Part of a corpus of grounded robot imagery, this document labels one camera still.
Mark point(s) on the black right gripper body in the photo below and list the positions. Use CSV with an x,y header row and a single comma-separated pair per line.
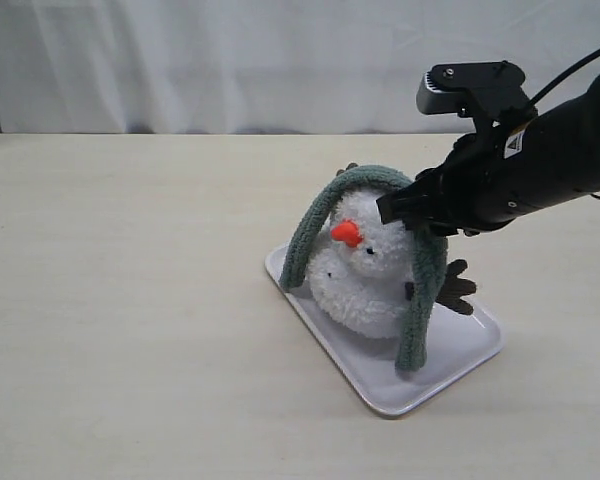
x,y
486,186

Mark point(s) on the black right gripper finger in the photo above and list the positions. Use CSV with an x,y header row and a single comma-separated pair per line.
x,y
439,230
416,203

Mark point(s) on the green knitted scarf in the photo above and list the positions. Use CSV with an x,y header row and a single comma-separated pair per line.
x,y
425,280

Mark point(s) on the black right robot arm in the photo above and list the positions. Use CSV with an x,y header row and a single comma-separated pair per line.
x,y
567,146

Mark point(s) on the white plush snowman toy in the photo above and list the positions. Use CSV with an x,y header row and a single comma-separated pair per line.
x,y
365,285

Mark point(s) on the white rectangular tray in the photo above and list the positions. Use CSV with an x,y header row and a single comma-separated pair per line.
x,y
456,345

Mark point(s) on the white backdrop curtain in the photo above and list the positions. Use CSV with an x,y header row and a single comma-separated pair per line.
x,y
243,67

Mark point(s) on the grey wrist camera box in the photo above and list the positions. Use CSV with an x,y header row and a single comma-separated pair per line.
x,y
473,89

